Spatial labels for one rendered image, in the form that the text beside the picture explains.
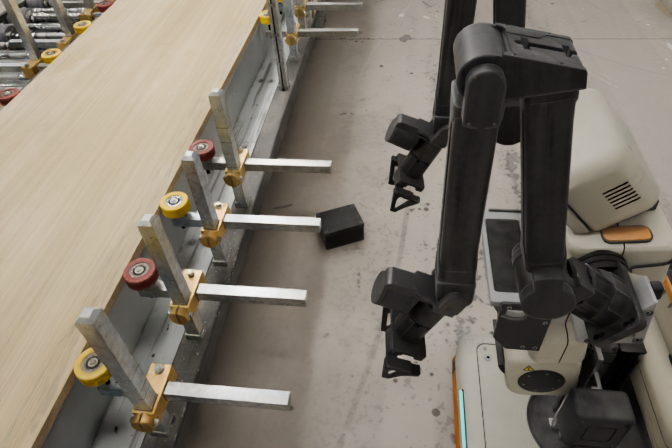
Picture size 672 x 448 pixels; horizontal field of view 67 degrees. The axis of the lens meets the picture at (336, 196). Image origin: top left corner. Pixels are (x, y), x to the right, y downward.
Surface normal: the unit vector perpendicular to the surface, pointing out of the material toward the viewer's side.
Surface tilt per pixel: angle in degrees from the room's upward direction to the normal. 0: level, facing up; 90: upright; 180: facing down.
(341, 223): 0
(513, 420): 0
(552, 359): 90
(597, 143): 42
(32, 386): 0
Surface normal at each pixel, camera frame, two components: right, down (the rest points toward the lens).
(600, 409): -0.06, -0.73
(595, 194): -0.11, 0.68
